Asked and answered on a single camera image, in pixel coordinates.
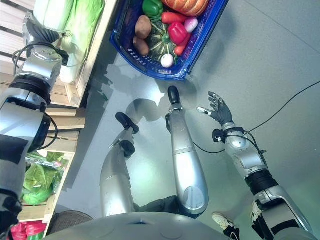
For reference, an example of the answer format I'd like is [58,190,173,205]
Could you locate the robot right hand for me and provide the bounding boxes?
[196,91,235,125]

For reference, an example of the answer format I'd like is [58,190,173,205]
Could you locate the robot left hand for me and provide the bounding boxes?
[22,11,73,46]

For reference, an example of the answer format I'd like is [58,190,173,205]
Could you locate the blue plastic shopping basket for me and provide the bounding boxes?
[109,0,230,82]

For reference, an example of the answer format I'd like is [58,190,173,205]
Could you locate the small white napa cabbage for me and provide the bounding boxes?
[59,37,87,85]

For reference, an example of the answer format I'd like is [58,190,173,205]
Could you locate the green leafy napa cabbage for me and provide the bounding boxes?
[61,0,106,67]

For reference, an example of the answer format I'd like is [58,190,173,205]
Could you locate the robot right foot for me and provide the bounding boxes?
[167,85,182,106]

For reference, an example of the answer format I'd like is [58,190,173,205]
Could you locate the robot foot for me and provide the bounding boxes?
[115,111,141,135]
[167,85,182,106]

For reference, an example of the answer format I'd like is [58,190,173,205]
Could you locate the wooden crate with cabbages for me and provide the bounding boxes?
[0,0,119,109]

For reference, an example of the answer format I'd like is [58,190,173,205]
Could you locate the robot right leg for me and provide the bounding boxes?
[164,103,210,220]

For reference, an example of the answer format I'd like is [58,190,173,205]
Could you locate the robot leg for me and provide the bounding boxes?
[99,128,141,218]
[164,103,210,220]

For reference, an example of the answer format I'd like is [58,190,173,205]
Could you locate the white onion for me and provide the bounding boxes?
[160,53,175,69]

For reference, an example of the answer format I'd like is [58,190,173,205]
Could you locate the small red carrot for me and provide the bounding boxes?
[173,32,192,56]

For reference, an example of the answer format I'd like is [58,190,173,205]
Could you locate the red bell pepper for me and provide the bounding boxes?
[167,21,189,46]

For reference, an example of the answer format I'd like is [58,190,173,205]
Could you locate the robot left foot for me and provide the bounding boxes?
[115,111,141,135]

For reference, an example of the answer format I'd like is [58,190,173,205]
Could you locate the wooden shelf boards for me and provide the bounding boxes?
[44,106,88,154]

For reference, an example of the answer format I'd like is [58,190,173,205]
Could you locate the green striped squash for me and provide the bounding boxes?
[146,21,177,62]

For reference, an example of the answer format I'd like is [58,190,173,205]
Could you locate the small brown potato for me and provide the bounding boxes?
[132,36,150,56]

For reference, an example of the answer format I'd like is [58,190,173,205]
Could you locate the large brown potato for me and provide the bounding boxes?
[134,15,153,40]

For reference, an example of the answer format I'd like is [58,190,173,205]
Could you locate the person's white shoe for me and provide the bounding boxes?
[250,199,264,224]
[211,212,236,230]

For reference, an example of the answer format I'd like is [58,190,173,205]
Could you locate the orange-red carrot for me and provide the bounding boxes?
[161,11,188,25]

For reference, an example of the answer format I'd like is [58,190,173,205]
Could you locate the orange pumpkin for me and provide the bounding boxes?
[161,0,210,17]

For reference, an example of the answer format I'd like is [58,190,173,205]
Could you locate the green bell pepper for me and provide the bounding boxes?
[142,0,165,18]

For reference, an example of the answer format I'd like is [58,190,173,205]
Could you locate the robot left leg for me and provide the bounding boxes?
[99,128,141,218]

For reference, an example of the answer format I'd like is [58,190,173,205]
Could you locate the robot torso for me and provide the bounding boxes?
[44,211,320,240]

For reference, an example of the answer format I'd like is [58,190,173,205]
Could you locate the green lettuce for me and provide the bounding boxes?
[21,151,69,205]

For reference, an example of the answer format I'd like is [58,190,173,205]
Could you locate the wooden crate with lettuce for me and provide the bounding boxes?
[18,150,76,224]

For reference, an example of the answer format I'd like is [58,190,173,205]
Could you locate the dark round mesh stool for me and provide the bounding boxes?
[46,210,95,237]

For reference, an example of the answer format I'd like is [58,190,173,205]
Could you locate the red packaged produce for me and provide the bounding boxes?
[9,221,48,240]

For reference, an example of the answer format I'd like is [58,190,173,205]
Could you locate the black cable on floor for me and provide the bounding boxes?
[191,81,320,154]

